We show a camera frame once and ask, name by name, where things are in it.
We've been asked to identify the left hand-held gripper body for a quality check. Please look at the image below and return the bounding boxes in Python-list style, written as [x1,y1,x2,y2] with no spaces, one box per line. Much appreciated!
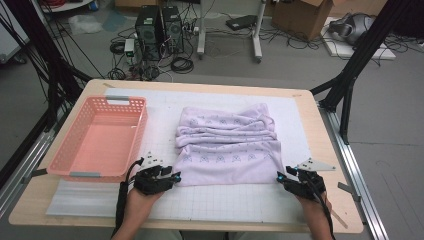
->
[133,151,174,196]

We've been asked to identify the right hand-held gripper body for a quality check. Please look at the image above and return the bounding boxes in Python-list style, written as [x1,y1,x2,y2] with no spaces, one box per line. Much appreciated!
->
[283,157,337,201]

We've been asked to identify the lavender towel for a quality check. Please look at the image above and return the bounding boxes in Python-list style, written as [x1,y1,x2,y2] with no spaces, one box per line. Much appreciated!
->
[173,103,287,188]

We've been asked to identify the pink plastic basket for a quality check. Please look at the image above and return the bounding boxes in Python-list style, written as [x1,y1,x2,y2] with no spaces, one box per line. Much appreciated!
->
[46,95,149,184]

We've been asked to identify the person's right hand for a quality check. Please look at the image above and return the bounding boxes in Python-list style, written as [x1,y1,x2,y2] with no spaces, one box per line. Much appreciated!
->
[296,193,333,223]

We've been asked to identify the person's left hand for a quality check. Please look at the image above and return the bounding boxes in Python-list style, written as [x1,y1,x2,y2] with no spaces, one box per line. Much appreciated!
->
[124,188,163,219]

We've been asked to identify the white grid mat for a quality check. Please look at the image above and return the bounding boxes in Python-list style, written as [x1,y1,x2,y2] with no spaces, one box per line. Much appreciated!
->
[45,87,313,224]

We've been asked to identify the thin wooden strip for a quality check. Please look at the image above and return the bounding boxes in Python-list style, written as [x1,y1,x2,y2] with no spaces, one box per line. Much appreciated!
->
[330,208,349,230]

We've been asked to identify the white floor board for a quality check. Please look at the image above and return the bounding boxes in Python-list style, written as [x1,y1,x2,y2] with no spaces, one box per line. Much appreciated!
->
[321,16,398,61]

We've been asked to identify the white power adapter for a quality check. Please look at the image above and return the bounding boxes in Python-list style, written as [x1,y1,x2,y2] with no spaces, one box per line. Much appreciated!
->
[123,38,136,58]

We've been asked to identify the large black computer tower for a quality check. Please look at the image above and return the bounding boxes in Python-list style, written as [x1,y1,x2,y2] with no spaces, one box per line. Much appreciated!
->
[134,4,164,62]

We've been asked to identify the slim black computer tower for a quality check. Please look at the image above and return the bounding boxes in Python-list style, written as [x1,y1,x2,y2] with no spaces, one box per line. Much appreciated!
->
[161,5,185,54]

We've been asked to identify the white desk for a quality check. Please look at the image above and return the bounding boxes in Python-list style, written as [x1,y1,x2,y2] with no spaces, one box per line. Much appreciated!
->
[196,0,268,64]

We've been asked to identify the large open cardboard box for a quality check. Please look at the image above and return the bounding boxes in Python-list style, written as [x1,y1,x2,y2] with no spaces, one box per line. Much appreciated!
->
[270,0,334,42]

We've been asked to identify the grey rounded device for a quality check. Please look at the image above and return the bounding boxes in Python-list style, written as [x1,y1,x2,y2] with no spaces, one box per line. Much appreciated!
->
[328,12,376,46]

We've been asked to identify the black flat device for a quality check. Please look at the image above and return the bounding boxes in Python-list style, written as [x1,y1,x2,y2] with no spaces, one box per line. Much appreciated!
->
[225,14,258,32]

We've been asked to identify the blue floor sheet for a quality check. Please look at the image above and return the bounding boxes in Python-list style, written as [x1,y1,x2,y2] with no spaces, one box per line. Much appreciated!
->
[101,9,129,33]

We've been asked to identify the clear plastic bag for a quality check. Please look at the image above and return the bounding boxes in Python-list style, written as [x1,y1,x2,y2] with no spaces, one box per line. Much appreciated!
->
[68,14,104,36]

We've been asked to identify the wooden cabinets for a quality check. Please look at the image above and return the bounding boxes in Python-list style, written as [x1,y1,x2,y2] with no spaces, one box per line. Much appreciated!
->
[333,0,389,17]

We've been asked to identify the round white table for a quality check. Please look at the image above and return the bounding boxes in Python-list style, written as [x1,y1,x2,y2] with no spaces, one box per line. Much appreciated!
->
[39,0,98,14]

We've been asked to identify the white cabinet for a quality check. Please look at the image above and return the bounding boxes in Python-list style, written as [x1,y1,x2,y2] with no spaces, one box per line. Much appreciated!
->
[0,26,29,64]

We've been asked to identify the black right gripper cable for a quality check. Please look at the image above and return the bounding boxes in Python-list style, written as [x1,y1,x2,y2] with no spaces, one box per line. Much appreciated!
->
[308,173,337,240]

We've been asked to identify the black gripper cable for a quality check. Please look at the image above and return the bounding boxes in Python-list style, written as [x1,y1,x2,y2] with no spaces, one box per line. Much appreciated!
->
[308,173,337,240]
[111,158,145,239]

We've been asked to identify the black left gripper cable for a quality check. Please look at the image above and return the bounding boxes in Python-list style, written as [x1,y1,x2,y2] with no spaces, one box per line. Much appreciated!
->
[111,158,145,239]

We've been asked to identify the aluminium rail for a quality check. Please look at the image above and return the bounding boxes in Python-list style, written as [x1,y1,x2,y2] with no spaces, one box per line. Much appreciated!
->
[0,109,68,219]
[318,103,391,240]

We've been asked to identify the coiled black cable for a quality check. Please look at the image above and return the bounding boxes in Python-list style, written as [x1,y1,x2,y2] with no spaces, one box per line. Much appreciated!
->
[170,56,195,75]

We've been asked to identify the black frame stand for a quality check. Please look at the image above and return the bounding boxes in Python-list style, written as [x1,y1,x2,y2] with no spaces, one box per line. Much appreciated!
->
[309,0,414,146]
[0,0,94,133]

